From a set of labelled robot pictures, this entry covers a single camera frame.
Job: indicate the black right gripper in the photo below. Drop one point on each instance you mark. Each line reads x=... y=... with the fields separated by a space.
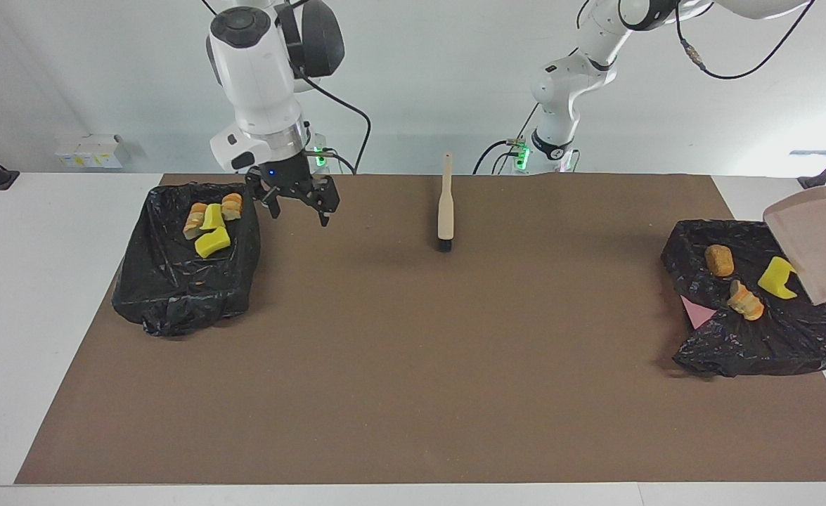
x=293 y=181

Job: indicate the torn bread chunk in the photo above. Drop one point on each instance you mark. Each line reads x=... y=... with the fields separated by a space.
x=193 y=223
x=231 y=206

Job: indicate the yellow sponge with green side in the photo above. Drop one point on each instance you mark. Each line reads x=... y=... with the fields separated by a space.
x=213 y=216

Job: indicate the yellow blocky sponge piece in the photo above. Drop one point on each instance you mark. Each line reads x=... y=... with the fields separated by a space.
x=212 y=243

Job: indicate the wooden hand brush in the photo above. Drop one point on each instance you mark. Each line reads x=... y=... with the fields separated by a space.
x=446 y=211

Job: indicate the small brown bread roll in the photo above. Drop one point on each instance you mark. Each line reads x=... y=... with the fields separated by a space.
x=719 y=261

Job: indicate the golden croissant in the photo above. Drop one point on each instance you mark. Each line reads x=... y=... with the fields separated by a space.
x=745 y=301

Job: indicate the yellow notched sponge piece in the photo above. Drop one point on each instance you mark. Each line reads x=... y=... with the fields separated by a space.
x=776 y=278

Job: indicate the beige plastic dustpan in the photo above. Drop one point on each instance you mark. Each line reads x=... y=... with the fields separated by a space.
x=820 y=246

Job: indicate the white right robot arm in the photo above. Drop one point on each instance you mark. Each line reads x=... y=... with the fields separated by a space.
x=258 y=70

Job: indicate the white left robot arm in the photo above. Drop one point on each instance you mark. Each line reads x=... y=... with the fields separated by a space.
x=574 y=77

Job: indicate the black bag lined bin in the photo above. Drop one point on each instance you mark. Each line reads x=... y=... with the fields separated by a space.
x=173 y=281

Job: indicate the pink bin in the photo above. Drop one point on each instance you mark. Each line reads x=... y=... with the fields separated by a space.
x=697 y=314

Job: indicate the black trash bag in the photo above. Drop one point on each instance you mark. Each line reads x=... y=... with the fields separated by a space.
x=771 y=337

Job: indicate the brown table mat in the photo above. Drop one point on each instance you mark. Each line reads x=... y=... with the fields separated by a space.
x=412 y=422

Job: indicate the white wall socket box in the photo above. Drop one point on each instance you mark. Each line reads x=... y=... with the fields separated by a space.
x=89 y=151

